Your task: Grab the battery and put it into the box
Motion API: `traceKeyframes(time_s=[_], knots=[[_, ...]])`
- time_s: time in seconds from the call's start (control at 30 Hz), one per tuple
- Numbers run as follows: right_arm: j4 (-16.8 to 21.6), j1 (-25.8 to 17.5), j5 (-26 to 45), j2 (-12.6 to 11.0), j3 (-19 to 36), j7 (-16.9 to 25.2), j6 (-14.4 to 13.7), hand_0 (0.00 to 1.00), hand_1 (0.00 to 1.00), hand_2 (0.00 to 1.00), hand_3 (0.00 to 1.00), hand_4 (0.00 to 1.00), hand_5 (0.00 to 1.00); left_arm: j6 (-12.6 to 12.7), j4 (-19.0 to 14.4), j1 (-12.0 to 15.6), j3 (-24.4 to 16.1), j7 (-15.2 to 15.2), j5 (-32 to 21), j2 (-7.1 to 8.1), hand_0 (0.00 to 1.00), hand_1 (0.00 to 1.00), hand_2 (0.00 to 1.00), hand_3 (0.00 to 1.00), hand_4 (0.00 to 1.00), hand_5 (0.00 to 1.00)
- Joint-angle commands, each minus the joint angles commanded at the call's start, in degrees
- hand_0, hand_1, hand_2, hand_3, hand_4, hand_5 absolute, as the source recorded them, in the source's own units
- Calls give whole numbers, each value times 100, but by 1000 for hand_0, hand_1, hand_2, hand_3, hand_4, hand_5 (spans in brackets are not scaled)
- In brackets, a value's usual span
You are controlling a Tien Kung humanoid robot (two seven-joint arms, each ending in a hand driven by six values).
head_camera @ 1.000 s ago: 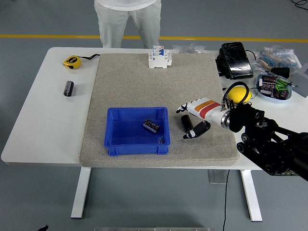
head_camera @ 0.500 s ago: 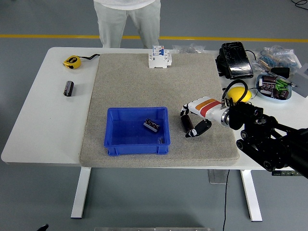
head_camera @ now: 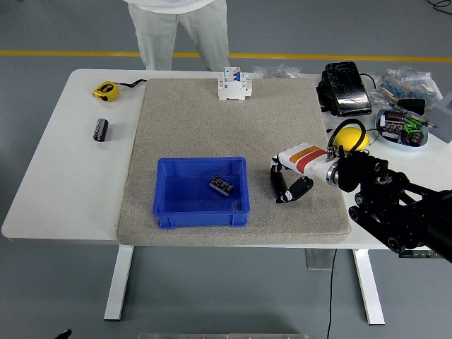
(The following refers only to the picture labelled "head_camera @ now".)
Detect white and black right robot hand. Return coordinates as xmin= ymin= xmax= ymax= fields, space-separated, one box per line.
xmin=270 ymin=143 xmax=336 ymax=204

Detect plain black battery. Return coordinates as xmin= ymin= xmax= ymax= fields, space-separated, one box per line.
xmin=270 ymin=167 xmax=287 ymax=202

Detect dark battery with white print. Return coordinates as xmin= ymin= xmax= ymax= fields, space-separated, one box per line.
xmin=208 ymin=174 xmax=236 ymax=196

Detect small black box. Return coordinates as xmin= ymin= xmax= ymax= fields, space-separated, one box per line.
xmin=398 ymin=97 xmax=427 ymax=116

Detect blue plastic box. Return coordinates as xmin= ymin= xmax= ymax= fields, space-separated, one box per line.
xmin=151 ymin=156 xmax=251 ymax=230

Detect grey box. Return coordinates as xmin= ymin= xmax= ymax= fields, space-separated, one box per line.
xmin=429 ymin=92 xmax=452 ymax=144

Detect dark battery with brown stripe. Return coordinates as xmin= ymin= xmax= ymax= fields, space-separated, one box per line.
xmin=92 ymin=118 xmax=109 ymax=143

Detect yellow lemon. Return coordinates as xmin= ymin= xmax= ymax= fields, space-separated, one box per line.
xmin=333 ymin=126 xmax=370 ymax=153

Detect white table leg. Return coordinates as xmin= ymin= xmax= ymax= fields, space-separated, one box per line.
xmin=352 ymin=249 xmax=386 ymax=326
xmin=103 ymin=244 xmax=135 ymax=321

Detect light blue bowl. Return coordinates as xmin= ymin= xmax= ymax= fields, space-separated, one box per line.
xmin=374 ymin=107 xmax=430 ymax=153

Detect black glossy foot pedal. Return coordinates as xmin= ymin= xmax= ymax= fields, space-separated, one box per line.
xmin=316 ymin=61 xmax=374 ymax=117

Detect grey-brown mat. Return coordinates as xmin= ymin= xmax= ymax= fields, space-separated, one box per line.
xmin=116 ymin=77 xmax=353 ymax=245

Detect dark capacitor with white print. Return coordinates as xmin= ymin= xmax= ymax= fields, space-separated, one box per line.
xmin=382 ymin=121 xmax=403 ymax=138

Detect clear bag of metal parts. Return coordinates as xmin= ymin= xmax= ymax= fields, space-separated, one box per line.
xmin=252 ymin=63 xmax=302 ymax=79

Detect brown capacitor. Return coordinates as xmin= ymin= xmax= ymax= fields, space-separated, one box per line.
xmin=384 ymin=109 xmax=407 ymax=124

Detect grey metal plate under table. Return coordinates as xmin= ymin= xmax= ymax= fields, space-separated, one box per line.
xmin=305 ymin=249 xmax=336 ymax=271

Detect white circuit breaker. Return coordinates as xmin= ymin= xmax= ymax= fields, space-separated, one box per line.
xmin=216 ymin=66 xmax=254 ymax=102

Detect green plastic parts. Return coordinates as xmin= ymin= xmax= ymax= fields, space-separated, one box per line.
xmin=401 ymin=117 xmax=424 ymax=136

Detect thin black pen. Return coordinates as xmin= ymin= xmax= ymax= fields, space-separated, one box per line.
xmin=391 ymin=102 xmax=438 ymax=129

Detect clear bags with blue parts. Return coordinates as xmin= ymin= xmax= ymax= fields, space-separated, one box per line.
xmin=370 ymin=66 xmax=444 ymax=107

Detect table control panel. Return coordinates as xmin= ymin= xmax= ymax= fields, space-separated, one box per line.
xmin=398 ymin=249 xmax=441 ymax=259

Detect person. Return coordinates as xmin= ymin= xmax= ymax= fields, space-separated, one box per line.
xmin=123 ymin=0 xmax=230 ymax=71

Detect yellow tape measure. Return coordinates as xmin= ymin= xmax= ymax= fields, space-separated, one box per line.
xmin=92 ymin=79 xmax=148 ymax=102

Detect black cable loop on floor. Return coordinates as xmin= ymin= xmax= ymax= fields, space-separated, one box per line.
xmin=427 ymin=0 xmax=452 ymax=15

